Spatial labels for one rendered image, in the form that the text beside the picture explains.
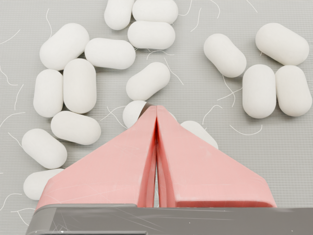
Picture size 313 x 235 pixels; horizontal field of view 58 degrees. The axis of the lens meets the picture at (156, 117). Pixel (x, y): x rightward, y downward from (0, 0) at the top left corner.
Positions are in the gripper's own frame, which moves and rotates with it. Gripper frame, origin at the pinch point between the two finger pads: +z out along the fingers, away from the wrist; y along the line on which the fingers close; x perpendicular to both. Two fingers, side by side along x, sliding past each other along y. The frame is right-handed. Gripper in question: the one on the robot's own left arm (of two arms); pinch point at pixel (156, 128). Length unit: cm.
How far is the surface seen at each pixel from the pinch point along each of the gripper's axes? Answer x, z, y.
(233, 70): 0.9, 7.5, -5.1
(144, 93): 2.0, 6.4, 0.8
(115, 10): -2.1, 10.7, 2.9
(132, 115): 2.7, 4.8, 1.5
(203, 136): 3.8, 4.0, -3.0
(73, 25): -1.4, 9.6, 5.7
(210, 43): -0.5, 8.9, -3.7
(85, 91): 1.7, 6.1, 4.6
